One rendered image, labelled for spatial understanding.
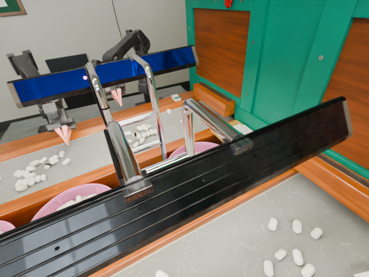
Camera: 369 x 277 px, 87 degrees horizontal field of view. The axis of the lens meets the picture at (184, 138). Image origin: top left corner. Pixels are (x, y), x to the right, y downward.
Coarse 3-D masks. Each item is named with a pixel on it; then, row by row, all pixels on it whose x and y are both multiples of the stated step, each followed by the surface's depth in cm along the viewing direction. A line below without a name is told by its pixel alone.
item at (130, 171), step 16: (192, 112) 36; (208, 112) 32; (112, 128) 31; (192, 128) 43; (224, 128) 29; (112, 144) 29; (128, 144) 28; (192, 144) 45; (240, 144) 27; (128, 160) 24; (176, 160) 46; (128, 176) 22; (144, 176) 23; (128, 192) 22; (144, 192) 22
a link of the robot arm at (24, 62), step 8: (8, 56) 84; (16, 56) 85; (24, 56) 86; (32, 56) 90; (16, 64) 86; (24, 64) 84; (32, 64) 86; (16, 72) 90; (24, 72) 84; (32, 72) 84
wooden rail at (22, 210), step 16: (176, 144) 83; (144, 160) 76; (160, 160) 80; (80, 176) 72; (96, 176) 71; (112, 176) 73; (48, 192) 67; (0, 208) 63; (16, 208) 63; (32, 208) 65; (16, 224) 65
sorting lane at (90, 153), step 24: (144, 120) 105; (168, 120) 103; (72, 144) 93; (96, 144) 91; (144, 144) 89; (0, 168) 83; (24, 168) 82; (72, 168) 79; (96, 168) 78; (0, 192) 72; (24, 192) 71
